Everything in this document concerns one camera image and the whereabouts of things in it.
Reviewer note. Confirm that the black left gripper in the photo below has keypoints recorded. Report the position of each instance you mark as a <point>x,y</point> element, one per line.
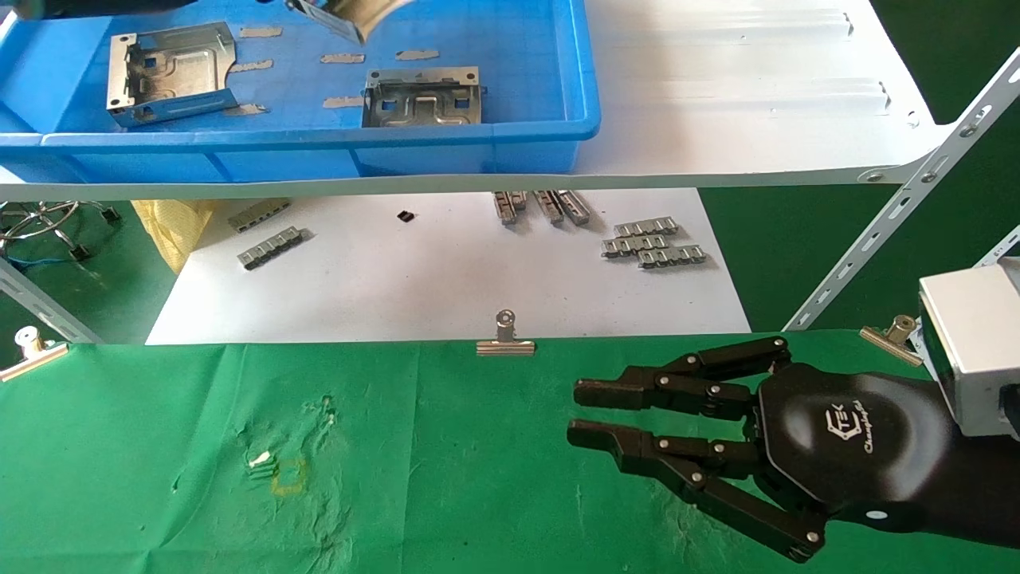
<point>103,5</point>

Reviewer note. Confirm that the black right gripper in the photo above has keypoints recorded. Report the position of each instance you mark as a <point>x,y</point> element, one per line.
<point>845,430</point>

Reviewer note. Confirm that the galvanized sheet metal bracket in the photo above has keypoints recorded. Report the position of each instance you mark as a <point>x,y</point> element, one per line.
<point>422,108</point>
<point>183,72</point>
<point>358,12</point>

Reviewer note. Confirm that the silver binder clip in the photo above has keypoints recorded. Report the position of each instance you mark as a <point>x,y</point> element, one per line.
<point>505,346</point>
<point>888,343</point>
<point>32,359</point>

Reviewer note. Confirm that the tan tape piece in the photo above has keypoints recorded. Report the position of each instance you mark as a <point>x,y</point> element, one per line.
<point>344,102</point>
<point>251,66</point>
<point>245,109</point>
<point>417,55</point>
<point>343,57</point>
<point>260,33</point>

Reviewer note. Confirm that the small grey metal strip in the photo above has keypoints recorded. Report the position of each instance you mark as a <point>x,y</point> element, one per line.
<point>633,245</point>
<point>574,207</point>
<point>548,206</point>
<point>673,257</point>
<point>645,227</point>
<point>259,214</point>
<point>271,248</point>
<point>504,209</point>
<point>519,199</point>

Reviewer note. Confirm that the yellow cloth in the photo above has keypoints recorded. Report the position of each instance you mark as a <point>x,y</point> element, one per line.
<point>171,227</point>

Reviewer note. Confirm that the green table cloth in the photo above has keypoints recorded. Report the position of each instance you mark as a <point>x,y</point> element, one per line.
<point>398,462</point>

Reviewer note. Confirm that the white flat board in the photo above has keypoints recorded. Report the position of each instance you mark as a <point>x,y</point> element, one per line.
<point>438,279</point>

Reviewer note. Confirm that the white slotted shelf upright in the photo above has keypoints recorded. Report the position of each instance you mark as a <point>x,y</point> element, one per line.
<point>40,307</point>
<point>916,187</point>

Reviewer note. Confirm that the white ribbed shelf board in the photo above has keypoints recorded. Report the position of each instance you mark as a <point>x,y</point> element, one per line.
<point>717,119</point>

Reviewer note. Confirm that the blue plastic bin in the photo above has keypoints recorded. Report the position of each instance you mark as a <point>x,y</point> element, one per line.
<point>518,80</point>

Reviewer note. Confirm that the white background shelf rack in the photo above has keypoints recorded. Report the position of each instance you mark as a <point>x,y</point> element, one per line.
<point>1000,245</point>

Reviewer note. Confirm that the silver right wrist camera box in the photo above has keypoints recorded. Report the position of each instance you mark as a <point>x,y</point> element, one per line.
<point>980,343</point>

